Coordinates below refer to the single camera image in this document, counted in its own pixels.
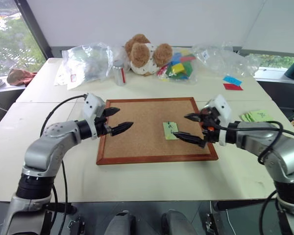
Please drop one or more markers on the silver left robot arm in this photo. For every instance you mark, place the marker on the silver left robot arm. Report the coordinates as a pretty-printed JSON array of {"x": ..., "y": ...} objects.
[{"x": 51, "y": 139}]

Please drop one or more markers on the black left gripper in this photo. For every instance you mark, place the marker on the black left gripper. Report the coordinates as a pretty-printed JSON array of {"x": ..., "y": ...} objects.
[{"x": 101, "y": 125}]

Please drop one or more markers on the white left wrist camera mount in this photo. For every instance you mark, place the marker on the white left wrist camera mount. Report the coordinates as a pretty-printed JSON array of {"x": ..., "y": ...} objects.
[{"x": 93, "y": 105}]

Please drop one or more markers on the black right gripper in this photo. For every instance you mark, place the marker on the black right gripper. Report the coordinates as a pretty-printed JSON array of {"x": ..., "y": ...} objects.
[{"x": 210, "y": 122}]

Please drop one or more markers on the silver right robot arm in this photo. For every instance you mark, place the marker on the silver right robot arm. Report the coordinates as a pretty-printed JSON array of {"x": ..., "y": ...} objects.
[{"x": 272, "y": 144}]

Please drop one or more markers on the brown red cloth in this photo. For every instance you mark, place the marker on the brown red cloth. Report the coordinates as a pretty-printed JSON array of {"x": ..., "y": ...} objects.
[{"x": 19, "y": 76}]

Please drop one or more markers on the brown white plush toy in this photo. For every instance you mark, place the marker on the brown white plush toy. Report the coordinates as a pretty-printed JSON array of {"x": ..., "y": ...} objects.
[{"x": 139, "y": 54}]

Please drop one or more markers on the green paper note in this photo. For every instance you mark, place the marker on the green paper note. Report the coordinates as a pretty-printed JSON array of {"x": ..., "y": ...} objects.
[{"x": 169, "y": 132}]

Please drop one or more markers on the black table clamp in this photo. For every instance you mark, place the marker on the black table clamp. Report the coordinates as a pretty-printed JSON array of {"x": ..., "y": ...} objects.
[
  {"x": 76, "y": 226},
  {"x": 214, "y": 224}
]

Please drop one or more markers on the flat bag with red label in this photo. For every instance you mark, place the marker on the flat bag with red label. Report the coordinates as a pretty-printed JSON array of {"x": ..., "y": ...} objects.
[{"x": 63, "y": 82}]

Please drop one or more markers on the bag of coloured blocks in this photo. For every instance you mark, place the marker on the bag of coloured blocks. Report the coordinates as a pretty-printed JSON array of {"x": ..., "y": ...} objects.
[{"x": 178, "y": 68}]

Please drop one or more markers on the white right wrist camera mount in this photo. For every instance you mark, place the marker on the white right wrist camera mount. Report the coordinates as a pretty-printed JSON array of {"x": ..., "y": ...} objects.
[{"x": 223, "y": 107}]

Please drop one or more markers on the grey rounded robot knee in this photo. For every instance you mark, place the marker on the grey rounded robot knee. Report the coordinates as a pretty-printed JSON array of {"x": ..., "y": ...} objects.
[
  {"x": 177, "y": 224},
  {"x": 121, "y": 224}
]

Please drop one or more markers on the red paper card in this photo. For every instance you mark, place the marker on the red paper card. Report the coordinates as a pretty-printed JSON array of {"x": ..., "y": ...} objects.
[{"x": 232, "y": 87}]

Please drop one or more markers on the blue paper card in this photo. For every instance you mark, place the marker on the blue paper card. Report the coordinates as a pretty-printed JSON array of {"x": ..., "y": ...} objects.
[{"x": 232, "y": 80}]

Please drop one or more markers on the crumpled clear plastic bag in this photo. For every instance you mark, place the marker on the crumpled clear plastic bag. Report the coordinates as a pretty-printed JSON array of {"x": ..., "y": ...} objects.
[{"x": 88, "y": 62}]

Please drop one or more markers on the wood framed cork board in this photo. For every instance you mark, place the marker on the wood framed cork board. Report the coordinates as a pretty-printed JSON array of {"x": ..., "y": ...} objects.
[{"x": 142, "y": 132}]

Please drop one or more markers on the silver metal can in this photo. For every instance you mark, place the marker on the silver metal can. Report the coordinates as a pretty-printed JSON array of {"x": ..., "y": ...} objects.
[{"x": 118, "y": 73}]

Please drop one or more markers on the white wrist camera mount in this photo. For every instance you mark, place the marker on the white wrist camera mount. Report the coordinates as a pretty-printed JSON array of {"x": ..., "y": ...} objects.
[
  {"x": 223, "y": 107},
  {"x": 93, "y": 105}
]

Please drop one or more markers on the green sticky note with writing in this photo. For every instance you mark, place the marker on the green sticky note with writing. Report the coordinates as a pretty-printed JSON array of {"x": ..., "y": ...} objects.
[{"x": 261, "y": 115}]

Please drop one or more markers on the large empty clear plastic bag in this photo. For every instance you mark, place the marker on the large empty clear plastic bag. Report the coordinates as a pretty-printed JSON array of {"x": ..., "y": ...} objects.
[{"x": 223, "y": 60}]

